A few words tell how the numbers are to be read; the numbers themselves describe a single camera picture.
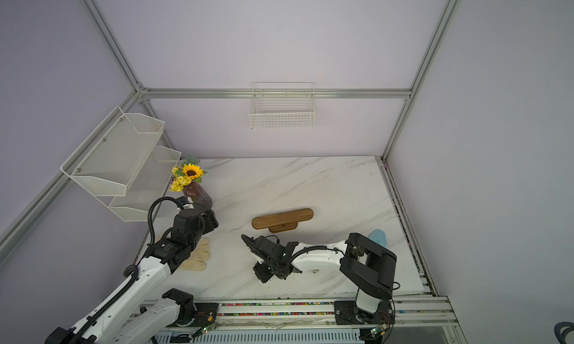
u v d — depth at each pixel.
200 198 0.95
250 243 0.69
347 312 0.73
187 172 0.83
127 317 0.43
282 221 0.88
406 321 0.73
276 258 0.64
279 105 0.96
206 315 0.73
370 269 0.44
